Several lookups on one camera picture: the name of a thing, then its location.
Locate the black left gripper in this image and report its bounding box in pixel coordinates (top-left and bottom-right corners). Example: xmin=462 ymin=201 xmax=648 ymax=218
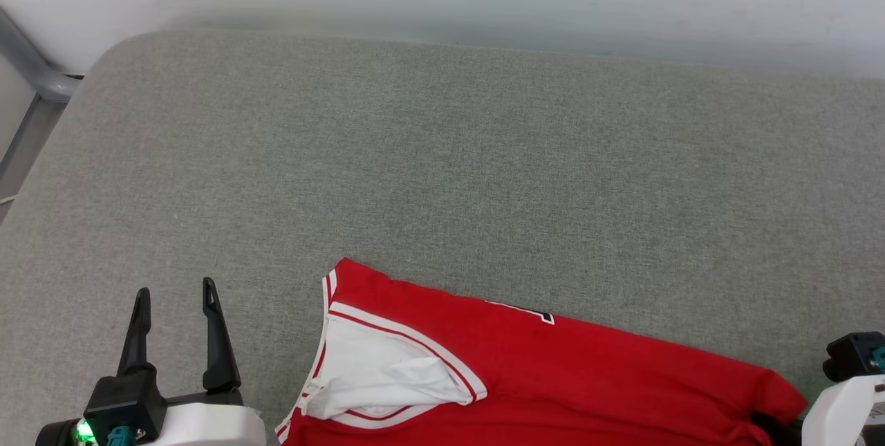
xmin=35 ymin=277 xmax=244 ymax=446

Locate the grey fabric sofa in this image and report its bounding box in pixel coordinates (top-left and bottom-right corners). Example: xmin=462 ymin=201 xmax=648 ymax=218
xmin=0 ymin=30 xmax=885 ymax=446

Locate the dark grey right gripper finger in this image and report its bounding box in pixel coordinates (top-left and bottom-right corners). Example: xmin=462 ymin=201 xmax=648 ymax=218
xmin=750 ymin=413 xmax=804 ymax=446

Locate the grey metal frame tube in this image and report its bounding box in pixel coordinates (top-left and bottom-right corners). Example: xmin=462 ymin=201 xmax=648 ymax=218
xmin=0 ymin=8 xmax=84 ymax=180

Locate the red white basketball jersey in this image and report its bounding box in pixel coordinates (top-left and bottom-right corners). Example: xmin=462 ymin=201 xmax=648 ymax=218
xmin=275 ymin=257 xmax=808 ymax=446

